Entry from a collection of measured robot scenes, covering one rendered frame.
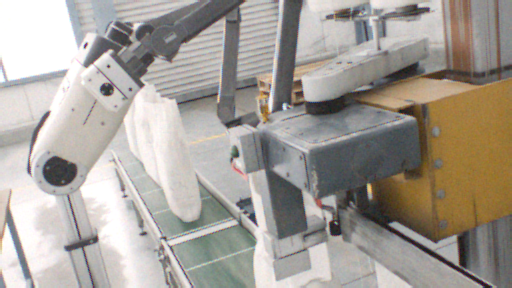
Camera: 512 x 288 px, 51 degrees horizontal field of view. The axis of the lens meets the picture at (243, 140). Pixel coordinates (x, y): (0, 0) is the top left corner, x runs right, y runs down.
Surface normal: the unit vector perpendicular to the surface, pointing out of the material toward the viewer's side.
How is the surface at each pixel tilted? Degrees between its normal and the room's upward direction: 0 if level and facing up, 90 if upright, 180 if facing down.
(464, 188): 90
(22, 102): 90
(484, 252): 90
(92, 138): 115
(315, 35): 92
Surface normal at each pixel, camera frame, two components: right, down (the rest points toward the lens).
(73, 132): 0.04, 0.65
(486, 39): 0.34, 0.20
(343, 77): 0.70, 0.07
